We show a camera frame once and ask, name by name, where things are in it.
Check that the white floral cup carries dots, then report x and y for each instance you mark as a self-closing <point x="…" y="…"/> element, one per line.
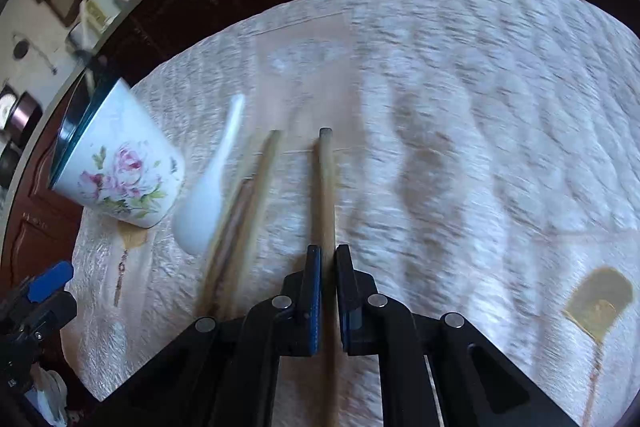
<point x="120" y="167"/>

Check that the purple rice cooker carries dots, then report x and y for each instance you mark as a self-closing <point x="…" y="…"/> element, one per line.
<point x="25" y="113"/>

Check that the white box container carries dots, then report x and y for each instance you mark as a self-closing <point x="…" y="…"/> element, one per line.
<point x="100" y="9"/>

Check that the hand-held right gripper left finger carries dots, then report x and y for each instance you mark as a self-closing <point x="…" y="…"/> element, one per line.
<point x="314" y="307"/>

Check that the small white mug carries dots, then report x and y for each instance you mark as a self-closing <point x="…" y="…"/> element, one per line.
<point x="79" y="36"/>

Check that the round dial kitchen scale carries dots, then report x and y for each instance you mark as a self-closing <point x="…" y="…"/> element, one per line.
<point x="6" y="104"/>

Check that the white lace tablecloth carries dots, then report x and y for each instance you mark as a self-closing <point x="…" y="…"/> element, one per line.
<point x="475" y="132"/>

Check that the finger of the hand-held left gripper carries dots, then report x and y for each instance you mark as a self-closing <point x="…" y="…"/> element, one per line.
<point x="50" y="281"/>
<point x="59" y="311"/>

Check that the black cooking pot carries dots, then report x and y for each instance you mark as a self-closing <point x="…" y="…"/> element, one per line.
<point x="9" y="164"/>

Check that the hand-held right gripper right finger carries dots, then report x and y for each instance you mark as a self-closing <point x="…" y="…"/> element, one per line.
<point x="345" y="312"/>

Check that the white ceramic spoon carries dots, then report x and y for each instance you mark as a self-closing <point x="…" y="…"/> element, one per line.
<point x="207" y="202"/>

